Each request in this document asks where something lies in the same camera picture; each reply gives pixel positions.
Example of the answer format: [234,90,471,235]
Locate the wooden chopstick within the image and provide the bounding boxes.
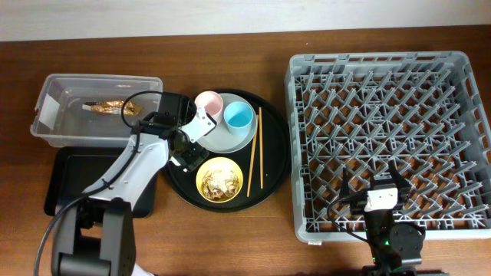
[246,114,259,197]
[259,107,264,189]

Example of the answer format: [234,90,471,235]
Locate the pink cup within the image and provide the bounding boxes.
[195,90,223,124]

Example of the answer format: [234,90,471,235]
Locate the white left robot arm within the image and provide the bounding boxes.
[47,92,217,275]

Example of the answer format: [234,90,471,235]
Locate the grey round plate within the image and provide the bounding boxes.
[198,93,256,153]

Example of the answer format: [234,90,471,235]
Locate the yellow bowl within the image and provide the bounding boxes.
[195,157,244,204]

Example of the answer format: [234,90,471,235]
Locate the grey plastic dishwasher rack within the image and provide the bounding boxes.
[285,51,490,245]

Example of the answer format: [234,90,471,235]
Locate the gold foil wrapper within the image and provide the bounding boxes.
[82,100,143,116]

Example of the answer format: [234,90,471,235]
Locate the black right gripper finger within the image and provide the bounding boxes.
[389,163,410,203]
[339,167,350,199]

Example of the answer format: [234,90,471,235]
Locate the food scraps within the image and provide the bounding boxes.
[202,170,239,201]

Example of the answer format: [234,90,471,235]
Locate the right wooden chopstick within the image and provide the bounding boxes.
[259,107,264,189]

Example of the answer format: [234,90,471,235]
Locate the light blue cup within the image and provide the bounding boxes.
[223,101,255,136]

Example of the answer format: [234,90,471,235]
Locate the black rectangular tray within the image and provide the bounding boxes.
[43,146,158,219]

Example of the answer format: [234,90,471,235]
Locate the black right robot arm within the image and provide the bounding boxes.
[340,164,426,276]

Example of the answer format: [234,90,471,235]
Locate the black round tray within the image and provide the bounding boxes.
[163,88,291,213]

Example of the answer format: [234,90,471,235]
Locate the left wooden chopstick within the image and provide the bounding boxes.
[246,114,259,197]

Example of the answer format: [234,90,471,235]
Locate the clear plastic waste bin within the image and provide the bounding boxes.
[30,74,163,147]

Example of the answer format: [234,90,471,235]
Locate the white tissue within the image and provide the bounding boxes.
[170,157,181,167]

